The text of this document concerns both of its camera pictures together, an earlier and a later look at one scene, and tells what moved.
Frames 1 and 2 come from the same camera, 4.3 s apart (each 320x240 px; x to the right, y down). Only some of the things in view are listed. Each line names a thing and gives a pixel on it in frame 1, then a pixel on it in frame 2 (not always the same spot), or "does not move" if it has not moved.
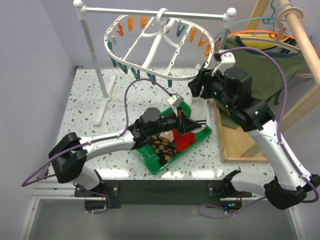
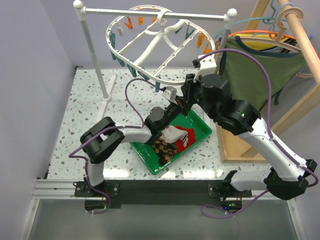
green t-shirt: [267, 75] does not move
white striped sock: [199, 111] to [171, 134]
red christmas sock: [183, 141] does not move
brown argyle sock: [165, 150] does not move
